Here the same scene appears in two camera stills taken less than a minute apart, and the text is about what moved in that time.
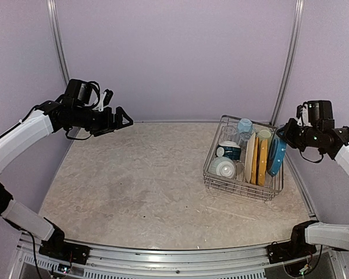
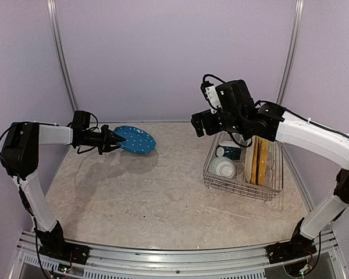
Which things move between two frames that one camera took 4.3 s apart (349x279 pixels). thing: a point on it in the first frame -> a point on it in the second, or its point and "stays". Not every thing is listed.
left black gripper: x=107 y=126 -> x=105 y=146
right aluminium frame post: x=289 y=63 stays
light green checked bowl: x=223 y=166 stays
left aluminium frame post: x=57 y=39 stays
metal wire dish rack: x=245 y=157 stays
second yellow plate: x=254 y=166 stays
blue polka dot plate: x=277 y=151 -> x=137 y=140
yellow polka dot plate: x=262 y=162 stays
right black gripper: x=287 y=135 -> x=196 y=119
